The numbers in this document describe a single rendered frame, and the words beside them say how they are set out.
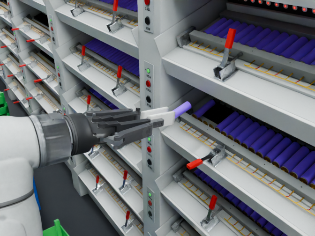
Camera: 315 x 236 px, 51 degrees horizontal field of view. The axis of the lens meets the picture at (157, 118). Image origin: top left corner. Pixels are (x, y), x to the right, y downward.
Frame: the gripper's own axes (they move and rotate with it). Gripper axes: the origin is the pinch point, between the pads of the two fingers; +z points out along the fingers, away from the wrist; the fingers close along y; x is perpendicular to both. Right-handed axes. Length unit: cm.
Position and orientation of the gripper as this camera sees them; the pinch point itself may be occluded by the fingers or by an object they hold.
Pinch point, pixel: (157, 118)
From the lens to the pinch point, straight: 70.7
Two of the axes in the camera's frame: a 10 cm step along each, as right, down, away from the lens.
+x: -1.0, 9.1, 4.1
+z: 8.1, -1.6, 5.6
